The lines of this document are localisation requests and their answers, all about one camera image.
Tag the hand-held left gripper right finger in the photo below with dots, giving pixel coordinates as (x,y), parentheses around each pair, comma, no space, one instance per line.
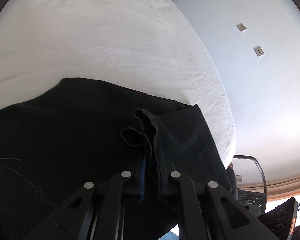
(162,180)

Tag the square wall socket plate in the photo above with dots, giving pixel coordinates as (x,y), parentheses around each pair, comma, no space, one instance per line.
(241,27)
(259,51)

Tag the low white wall socket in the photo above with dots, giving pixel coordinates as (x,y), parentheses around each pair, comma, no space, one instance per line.
(239,178)

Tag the metal frame chair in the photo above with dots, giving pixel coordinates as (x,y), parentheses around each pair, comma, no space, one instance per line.
(261,171)

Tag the black case with orange trim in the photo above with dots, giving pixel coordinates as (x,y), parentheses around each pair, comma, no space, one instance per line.
(281,215)

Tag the bed with white sheet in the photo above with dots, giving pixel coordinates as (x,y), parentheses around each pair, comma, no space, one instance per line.
(102,37)

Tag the black denim pants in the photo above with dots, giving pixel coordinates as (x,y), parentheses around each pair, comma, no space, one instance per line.
(77,135)

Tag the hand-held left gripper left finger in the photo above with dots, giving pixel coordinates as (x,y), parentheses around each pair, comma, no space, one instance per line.
(142,177)

